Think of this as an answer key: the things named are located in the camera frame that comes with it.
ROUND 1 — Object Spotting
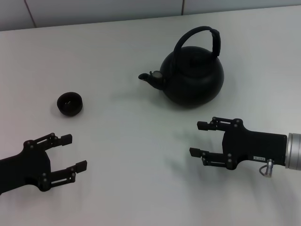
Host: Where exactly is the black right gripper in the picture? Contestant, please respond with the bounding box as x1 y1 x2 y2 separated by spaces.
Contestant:
189 116 288 170

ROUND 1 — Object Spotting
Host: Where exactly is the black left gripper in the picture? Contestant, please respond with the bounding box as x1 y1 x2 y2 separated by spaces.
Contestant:
0 133 87 196

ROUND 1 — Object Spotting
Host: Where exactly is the small black teacup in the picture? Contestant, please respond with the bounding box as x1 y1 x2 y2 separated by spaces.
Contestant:
56 92 85 117

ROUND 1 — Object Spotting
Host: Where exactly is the black round teapot with handle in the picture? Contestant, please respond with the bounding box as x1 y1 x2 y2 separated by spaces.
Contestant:
138 26 225 109

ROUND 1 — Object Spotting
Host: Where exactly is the silver plug with grey cable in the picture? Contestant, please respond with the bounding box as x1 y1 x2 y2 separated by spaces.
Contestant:
258 159 275 178

